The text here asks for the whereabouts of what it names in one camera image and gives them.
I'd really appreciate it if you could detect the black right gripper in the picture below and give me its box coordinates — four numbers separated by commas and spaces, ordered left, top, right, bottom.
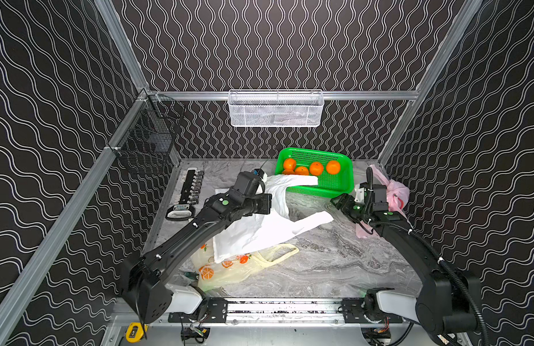
329, 192, 371, 222

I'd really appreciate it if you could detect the white plastic bag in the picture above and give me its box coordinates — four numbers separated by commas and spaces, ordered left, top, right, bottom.
212, 175, 333, 263

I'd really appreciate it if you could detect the large orange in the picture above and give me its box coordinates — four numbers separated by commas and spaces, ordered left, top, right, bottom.
309, 161, 324, 177
325, 160, 341, 175

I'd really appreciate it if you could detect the pink plastic bag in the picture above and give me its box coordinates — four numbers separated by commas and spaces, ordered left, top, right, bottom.
356, 164, 410, 239

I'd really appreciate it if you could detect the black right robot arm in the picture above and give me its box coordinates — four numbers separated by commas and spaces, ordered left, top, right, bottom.
330, 168, 490, 345

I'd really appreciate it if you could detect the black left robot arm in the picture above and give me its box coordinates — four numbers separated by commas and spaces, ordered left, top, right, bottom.
119, 172, 272, 324

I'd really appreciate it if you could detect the green plastic basket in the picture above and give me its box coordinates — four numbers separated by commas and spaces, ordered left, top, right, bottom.
275, 148, 355, 198

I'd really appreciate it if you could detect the large orange top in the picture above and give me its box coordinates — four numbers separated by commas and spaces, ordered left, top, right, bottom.
325, 160, 341, 175

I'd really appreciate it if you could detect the orange far left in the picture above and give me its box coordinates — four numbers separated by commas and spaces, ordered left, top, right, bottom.
283, 158, 297, 171

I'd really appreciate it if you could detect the orange centre bottom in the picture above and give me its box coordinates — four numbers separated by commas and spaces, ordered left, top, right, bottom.
294, 166, 310, 176

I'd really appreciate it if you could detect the yellow bag with orange print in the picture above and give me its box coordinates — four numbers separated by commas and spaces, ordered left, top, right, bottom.
191, 241, 300, 292

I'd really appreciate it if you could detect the yellow tape measure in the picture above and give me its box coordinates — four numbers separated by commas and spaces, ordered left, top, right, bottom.
125, 322, 148, 343

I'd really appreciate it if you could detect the socket set rail holder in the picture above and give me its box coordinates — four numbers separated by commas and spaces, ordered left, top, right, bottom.
166, 167, 204, 221

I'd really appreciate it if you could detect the white wire mesh basket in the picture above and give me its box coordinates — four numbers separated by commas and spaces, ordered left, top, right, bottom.
227, 89, 325, 128

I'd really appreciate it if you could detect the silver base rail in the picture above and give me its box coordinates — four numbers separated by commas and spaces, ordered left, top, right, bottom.
162, 298, 405, 327

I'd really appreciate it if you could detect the black wire basket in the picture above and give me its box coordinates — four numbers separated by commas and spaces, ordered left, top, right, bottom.
114, 97, 173, 176

